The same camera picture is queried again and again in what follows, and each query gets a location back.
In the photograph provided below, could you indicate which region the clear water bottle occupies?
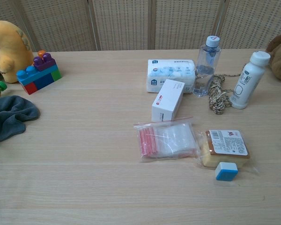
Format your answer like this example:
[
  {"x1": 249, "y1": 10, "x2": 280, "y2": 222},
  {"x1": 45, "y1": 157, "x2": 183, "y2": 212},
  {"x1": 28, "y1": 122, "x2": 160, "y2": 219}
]
[{"x1": 192, "y1": 35, "x2": 222, "y2": 98}]

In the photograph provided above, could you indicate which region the white bottle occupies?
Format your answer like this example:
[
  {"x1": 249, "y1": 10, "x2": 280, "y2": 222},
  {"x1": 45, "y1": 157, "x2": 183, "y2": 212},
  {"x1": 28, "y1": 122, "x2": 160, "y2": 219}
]
[{"x1": 229, "y1": 51, "x2": 271, "y2": 110}]

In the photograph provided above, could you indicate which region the white cardboard box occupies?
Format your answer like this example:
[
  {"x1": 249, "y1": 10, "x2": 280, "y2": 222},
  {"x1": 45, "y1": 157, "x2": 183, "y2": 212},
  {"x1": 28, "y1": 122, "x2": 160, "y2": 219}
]
[{"x1": 151, "y1": 79, "x2": 186, "y2": 122}]

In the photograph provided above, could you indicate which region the clear zip bag pack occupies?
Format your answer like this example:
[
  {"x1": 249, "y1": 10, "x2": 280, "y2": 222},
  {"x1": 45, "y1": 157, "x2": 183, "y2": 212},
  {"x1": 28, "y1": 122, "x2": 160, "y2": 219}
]
[{"x1": 133, "y1": 116, "x2": 200, "y2": 164}]

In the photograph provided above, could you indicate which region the white tissue pack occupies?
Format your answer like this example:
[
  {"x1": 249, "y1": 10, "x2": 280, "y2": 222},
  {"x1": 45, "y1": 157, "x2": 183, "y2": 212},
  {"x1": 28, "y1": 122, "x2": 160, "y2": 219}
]
[{"x1": 146, "y1": 59, "x2": 197, "y2": 95}]

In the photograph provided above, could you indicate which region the woven folding screen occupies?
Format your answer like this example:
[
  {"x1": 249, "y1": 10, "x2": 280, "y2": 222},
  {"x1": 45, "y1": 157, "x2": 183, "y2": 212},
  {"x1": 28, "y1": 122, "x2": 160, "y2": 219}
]
[{"x1": 0, "y1": 0, "x2": 281, "y2": 53}]

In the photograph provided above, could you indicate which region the packaged cake slice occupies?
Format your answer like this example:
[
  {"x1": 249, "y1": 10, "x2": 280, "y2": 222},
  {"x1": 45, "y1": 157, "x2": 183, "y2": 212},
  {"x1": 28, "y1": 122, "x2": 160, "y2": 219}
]
[{"x1": 193, "y1": 129, "x2": 260, "y2": 174}]

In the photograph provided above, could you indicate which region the white and blue cube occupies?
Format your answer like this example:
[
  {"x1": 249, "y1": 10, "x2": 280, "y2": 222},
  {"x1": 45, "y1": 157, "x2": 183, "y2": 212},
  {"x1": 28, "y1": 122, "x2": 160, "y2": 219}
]
[{"x1": 215, "y1": 161, "x2": 239, "y2": 181}]

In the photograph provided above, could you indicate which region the colourful toy brick stack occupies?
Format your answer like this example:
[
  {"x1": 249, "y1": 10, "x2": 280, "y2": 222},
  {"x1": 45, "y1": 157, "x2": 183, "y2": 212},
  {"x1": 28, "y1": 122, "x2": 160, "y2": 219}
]
[{"x1": 16, "y1": 50, "x2": 62, "y2": 96}]

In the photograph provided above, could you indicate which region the grey cloth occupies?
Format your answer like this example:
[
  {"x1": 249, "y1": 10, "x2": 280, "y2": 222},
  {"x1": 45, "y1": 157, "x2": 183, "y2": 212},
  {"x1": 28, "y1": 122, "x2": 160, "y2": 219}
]
[{"x1": 0, "y1": 95, "x2": 41, "y2": 148}]

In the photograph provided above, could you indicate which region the yellow plush dinosaur toy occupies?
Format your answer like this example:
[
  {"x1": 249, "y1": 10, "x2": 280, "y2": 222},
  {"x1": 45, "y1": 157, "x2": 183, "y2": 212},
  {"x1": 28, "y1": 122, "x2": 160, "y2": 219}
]
[{"x1": 0, "y1": 19, "x2": 35, "y2": 84}]

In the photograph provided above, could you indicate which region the braided beige rope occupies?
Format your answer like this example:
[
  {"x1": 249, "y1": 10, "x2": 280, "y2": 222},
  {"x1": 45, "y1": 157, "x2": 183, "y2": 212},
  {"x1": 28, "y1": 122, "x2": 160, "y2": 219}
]
[{"x1": 207, "y1": 74, "x2": 241, "y2": 116}]

